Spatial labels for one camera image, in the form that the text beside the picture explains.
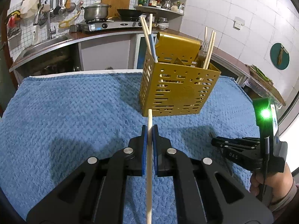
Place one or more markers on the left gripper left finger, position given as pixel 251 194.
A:
pixel 95 191

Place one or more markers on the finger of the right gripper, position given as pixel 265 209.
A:
pixel 250 159
pixel 246 142

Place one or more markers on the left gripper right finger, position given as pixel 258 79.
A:
pixel 204 191

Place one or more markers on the light blue plastic spoon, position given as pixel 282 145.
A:
pixel 152 47

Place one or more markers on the person's right hand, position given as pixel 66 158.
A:
pixel 280 182

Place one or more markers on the yellow perforated utensil holder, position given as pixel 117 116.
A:
pixel 171 84

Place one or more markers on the blue fleece table cloth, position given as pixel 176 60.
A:
pixel 53 124

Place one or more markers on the corner shelf with bottles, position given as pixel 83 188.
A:
pixel 171 10

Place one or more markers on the black wok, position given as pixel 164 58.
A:
pixel 131 14

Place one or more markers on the steel sink faucet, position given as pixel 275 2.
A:
pixel 45 13

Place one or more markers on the gas stove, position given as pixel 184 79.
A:
pixel 99 25

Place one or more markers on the steel cooking pot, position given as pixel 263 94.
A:
pixel 96 11

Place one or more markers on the green round wall board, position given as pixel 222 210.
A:
pixel 279 56

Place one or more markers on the white wall socket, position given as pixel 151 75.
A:
pixel 238 23

